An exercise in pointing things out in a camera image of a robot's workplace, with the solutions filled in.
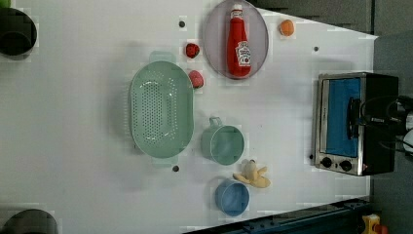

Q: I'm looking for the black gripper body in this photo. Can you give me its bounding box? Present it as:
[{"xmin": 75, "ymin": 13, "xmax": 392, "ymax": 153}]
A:
[{"xmin": 357, "ymin": 97, "xmax": 406, "ymax": 136}]

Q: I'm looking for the silver black toaster oven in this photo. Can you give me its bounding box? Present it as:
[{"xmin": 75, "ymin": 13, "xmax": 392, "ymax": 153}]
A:
[{"xmin": 314, "ymin": 72, "xmax": 398, "ymax": 176}]

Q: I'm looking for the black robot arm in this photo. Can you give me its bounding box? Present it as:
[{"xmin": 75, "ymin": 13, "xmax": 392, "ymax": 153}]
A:
[{"xmin": 359, "ymin": 96, "xmax": 412, "ymax": 156}]

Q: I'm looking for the black robot base top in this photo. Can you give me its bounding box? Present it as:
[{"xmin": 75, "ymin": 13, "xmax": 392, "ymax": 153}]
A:
[{"xmin": 0, "ymin": 8, "xmax": 37, "ymax": 57}]

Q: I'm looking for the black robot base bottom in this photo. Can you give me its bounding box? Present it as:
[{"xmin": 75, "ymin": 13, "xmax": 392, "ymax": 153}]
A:
[{"xmin": 1, "ymin": 209, "xmax": 58, "ymax": 234}]

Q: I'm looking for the yellow red toy object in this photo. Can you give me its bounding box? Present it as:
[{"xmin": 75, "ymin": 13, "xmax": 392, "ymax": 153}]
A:
[{"xmin": 361, "ymin": 214, "xmax": 389, "ymax": 234}]

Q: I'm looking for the orange toy fruit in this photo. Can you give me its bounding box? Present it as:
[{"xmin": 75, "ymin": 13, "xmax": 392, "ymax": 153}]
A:
[{"xmin": 280, "ymin": 19, "xmax": 295, "ymax": 36}]

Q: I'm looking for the peeled toy banana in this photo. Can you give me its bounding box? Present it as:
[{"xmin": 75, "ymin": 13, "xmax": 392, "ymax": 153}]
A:
[{"xmin": 233, "ymin": 160, "xmax": 271, "ymax": 188}]

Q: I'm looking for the red ketchup bottle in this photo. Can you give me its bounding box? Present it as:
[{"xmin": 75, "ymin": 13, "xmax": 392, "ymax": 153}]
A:
[{"xmin": 227, "ymin": 4, "xmax": 251, "ymax": 78}]

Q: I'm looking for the grey oval plate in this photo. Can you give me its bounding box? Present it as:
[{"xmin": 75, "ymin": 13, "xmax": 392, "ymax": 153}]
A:
[{"xmin": 203, "ymin": 0, "xmax": 269, "ymax": 79}]

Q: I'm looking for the blue cup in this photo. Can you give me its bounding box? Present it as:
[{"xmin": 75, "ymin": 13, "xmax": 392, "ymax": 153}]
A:
[{"xmin": 214, "ymin": 179, "xmax": 250, "ymax": 216}]

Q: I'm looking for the pink toy fruit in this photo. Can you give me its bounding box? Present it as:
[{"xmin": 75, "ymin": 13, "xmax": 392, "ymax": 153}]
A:
[{"xmin": 188, "ymin": 70, "xmax": 205, "ymax": 89}]

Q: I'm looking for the red toy strawberry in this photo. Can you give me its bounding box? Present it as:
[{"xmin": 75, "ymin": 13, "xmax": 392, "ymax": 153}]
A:
[{"xmin": 185, "ymin": 43, "xmax": 200, "ymax": 59}]

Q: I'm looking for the green oval colander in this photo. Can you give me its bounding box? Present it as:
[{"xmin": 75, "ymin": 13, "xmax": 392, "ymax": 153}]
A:
[{"xmin": 129, "ymin": 51, "xmax": 194, "ymax": 168}]

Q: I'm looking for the blue metal frame rail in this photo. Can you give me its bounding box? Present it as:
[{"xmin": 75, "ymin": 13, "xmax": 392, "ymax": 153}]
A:
[{"xmin": 185, "ymin": 199, "xmax": 372, "ymax": 234}]

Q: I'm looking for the green cup with handle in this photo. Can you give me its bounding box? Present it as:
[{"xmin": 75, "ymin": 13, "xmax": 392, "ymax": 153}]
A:
[{"xmin": 201, "ymin": 117, "xmax": 244, "ymax": 166}]

